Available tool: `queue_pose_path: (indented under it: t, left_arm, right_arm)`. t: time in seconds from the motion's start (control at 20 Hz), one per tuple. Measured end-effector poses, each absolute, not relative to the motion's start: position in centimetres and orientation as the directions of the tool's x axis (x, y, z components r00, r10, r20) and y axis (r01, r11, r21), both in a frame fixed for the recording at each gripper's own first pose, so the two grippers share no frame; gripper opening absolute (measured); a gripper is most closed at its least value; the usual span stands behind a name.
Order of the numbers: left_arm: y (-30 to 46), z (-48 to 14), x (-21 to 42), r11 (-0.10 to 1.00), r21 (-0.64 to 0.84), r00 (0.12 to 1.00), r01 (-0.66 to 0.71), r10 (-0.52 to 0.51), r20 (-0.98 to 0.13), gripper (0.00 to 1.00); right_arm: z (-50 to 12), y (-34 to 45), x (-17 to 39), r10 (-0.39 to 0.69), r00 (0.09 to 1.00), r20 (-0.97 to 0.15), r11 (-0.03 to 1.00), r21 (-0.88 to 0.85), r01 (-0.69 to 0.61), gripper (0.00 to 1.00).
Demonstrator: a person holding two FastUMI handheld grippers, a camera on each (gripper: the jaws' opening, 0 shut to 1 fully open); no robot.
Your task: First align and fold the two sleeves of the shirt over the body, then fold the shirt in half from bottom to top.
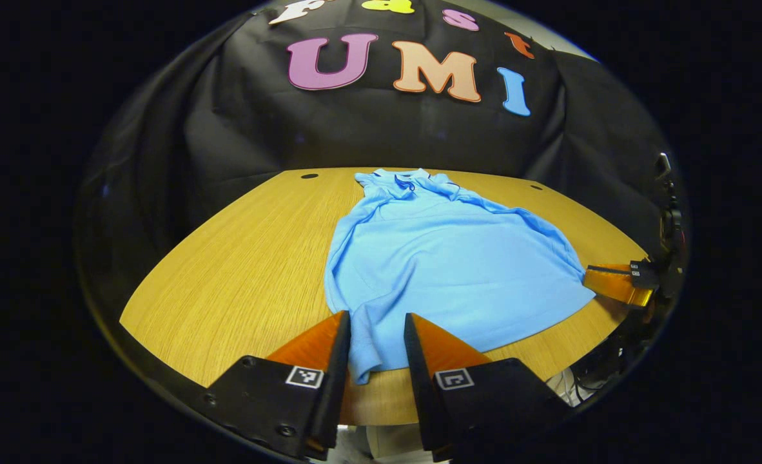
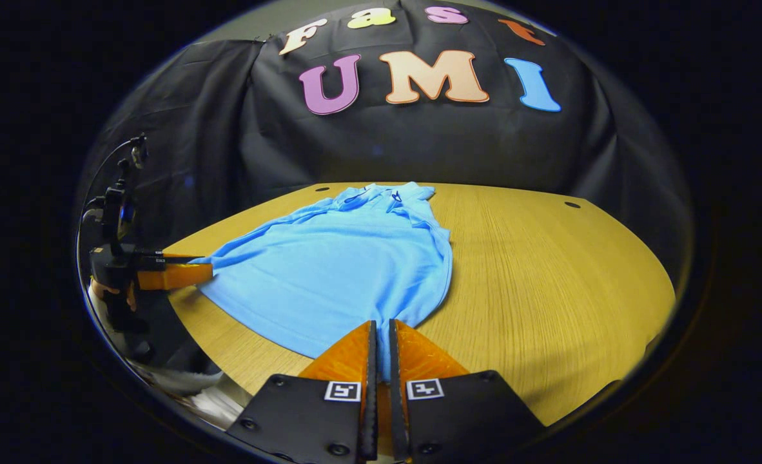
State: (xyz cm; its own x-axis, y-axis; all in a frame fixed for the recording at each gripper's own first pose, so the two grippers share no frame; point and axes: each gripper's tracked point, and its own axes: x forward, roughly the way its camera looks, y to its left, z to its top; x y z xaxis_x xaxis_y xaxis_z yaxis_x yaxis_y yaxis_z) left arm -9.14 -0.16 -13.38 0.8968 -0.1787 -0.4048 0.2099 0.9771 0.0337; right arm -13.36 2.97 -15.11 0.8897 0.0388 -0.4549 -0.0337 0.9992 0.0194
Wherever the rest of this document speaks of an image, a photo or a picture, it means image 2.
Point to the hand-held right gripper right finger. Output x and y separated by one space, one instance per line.
397 419

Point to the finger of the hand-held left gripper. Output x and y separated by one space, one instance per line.
175 276

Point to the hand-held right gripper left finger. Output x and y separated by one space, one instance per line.
372 412

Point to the light blue T-shirt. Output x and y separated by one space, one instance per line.
336 270

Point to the black backdrop cloth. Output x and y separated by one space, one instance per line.
420 142

